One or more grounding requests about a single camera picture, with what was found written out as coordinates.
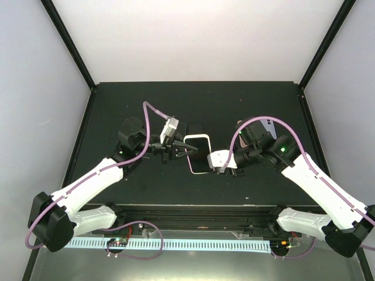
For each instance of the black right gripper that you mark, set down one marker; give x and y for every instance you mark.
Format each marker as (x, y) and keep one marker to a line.
(237, 172)

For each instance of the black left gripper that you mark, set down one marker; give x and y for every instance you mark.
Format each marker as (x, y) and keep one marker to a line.
(170, 148)

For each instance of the black phone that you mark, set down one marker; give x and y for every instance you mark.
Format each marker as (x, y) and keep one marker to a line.
(194, 129)

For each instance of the gold rimmed phone case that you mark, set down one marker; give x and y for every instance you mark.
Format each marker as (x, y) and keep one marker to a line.
(198, 161)

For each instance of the pink phone case with ring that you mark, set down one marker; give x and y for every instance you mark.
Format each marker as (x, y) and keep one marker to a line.
(242, 142)

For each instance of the lilac phone case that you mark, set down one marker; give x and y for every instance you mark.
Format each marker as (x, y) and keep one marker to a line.
(269, 126)

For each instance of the teal edged phone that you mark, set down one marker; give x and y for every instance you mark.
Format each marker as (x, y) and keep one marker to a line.
(181, 131)

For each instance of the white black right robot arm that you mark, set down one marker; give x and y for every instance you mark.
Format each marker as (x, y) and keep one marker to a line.
(346, 221)

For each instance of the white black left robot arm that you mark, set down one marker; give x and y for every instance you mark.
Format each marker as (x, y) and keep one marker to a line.
(57, 218)

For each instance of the small circuit board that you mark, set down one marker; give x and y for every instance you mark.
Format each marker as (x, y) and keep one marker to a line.
(117, 242)

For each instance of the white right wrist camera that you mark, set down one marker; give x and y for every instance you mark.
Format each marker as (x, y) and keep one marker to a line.
(221, 160)

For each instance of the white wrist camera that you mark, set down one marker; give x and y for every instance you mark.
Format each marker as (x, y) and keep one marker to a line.
(168, 129)
(221, 160)

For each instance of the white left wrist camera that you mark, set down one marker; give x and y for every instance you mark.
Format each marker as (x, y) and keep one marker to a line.
(168, 129)

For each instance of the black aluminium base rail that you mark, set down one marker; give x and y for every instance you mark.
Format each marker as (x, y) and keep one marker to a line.
(257, 221)

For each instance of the light blue slotted cable duct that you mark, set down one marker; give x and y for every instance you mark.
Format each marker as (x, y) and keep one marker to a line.
(212, 245)

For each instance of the left black frame post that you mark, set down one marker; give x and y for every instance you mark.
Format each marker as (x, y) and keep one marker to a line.
(64, 34)

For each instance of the black frame post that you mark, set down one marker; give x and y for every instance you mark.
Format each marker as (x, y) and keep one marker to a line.
(327, 40)
(64, 34)

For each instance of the right black frame post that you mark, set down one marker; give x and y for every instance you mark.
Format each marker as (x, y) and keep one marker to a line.
(327, 40)

